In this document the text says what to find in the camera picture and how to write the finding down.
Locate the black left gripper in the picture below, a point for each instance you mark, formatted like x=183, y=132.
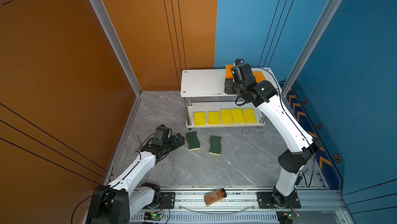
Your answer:
x=176, y=144

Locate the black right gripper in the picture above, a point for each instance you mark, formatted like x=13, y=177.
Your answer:
x=228, y=84

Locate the green scouring sponge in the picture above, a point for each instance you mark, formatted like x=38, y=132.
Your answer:
x=193, y=141
x=215, y=145

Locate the orange sponge stack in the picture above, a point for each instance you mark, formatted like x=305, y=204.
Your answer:
x=259, y=76

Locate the yellow sponge stack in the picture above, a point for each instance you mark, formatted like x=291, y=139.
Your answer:
x=214, y=118

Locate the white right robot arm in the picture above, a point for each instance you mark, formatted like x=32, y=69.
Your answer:
x=301, y=146

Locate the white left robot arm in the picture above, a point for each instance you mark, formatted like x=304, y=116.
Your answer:
x=124, y=186

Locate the white two-tier shelf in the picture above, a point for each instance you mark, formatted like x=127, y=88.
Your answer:
x=203, y=91

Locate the brown spice bottle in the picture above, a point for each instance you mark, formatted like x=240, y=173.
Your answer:
x=214, y=196

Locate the green circuit board left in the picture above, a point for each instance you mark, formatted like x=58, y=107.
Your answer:
x=153, y=216

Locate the circuit board right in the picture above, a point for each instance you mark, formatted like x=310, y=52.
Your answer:
x=288, y=217

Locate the aluminium corner post right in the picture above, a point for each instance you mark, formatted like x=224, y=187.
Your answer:
x=315, y=35

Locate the aluminium corner post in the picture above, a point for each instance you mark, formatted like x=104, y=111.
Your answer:
x=315, y=35
x=108, y=27

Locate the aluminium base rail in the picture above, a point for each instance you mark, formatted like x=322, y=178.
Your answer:
x=241, y=206

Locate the aluminium corner post left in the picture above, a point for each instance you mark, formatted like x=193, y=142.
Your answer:
x=108, y=27

